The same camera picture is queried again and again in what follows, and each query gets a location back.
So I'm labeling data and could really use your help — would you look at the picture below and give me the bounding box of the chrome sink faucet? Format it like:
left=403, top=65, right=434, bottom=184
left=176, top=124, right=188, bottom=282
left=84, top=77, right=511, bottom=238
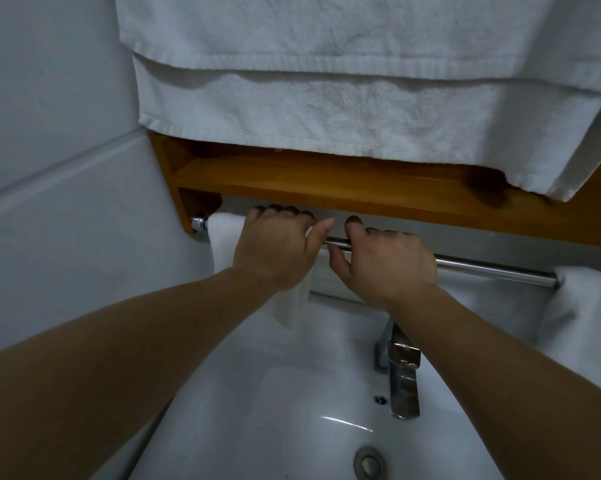
left=375, top=317, right=422, bottom=421

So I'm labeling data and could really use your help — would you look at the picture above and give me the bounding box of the person's right forearm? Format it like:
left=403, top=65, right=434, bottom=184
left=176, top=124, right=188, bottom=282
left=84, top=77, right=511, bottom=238
left=385, top=284, right=601, bottom=480

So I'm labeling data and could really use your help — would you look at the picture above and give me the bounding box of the small white hand towel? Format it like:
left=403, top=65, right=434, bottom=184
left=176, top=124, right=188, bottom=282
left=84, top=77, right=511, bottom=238
left=207, top=213, right=332, bottom=329

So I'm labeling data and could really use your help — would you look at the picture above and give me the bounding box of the person's left hand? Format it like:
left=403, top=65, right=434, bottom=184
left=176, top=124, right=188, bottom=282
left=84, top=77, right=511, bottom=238
left=232, top=205, right=336, bottom=292

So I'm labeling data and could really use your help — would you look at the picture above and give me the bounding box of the white ceramic sink basin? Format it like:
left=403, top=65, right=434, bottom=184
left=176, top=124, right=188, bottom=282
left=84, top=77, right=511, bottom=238
left=92, top=275, right=557, bottom=480

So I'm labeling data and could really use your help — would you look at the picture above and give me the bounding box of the chrome towel rail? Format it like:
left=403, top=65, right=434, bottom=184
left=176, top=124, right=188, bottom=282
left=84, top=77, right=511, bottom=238
left=191, top=216, right=562, bottom=289

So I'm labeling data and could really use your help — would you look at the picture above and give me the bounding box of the chrome sink drain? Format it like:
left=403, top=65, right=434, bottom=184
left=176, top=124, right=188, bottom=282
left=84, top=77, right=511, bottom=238
left=354, top=446, right=385, bottom=480

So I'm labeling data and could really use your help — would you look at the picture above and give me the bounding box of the person's right hand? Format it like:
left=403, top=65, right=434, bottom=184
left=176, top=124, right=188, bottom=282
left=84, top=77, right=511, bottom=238
left=328, top=215, right=439, bottom=312

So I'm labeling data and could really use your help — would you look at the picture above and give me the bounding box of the white folded towel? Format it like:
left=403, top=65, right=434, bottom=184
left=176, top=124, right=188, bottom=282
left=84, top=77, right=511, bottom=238
left=534, top=265, right=601, bottom=391

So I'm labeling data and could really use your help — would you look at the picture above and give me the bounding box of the large white bath towel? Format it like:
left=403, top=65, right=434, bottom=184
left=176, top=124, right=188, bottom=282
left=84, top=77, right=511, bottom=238
left=115, top=0, right=601, bottom=203

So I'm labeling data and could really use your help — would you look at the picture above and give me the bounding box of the person's left forearm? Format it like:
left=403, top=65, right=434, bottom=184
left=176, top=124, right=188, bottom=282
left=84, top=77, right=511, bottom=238
left=0, top=267, right=284, bottom=480

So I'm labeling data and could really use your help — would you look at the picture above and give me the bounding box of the wooden wall shelf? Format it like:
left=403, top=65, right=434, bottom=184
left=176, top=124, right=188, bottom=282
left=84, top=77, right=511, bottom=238
left=148, top=131, right=601, bottom=249

